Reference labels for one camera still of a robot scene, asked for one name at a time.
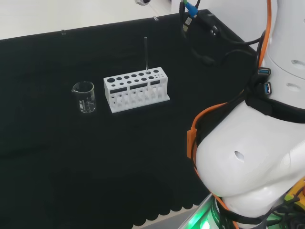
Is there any clear glass rod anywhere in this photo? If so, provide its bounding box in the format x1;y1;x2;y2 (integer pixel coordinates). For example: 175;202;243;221
143;36;151;73

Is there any white test tube rack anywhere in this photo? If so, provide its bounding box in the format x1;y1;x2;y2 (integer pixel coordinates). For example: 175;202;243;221
103;66;171;114

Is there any silver usb plug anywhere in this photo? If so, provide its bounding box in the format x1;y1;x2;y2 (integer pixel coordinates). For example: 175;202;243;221
182;16;193;33

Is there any clear glass beaker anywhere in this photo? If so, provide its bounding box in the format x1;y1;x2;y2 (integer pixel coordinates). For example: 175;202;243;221
71;81;97;114

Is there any black usb hub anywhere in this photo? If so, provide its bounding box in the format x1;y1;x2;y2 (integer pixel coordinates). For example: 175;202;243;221
250;67;274;96

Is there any black scalloped bench cloth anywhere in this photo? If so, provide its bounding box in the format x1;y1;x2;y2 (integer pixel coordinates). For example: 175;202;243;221
0;9;258;228

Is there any green cable with blue plug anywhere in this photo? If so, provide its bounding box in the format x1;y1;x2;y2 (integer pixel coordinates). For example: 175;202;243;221
184;0;200;19

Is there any black cable adapter block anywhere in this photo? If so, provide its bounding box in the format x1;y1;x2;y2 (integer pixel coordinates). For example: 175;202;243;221
199;10;222;37

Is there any black cable with ferrite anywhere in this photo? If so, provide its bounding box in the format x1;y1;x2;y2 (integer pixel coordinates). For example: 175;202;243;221
179;0;266;68

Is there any orange cable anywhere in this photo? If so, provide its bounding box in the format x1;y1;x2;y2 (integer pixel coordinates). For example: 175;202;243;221
186;0;274;229

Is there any black cable bundle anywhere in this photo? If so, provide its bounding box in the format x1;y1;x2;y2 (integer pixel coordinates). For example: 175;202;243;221
265;198;305;229

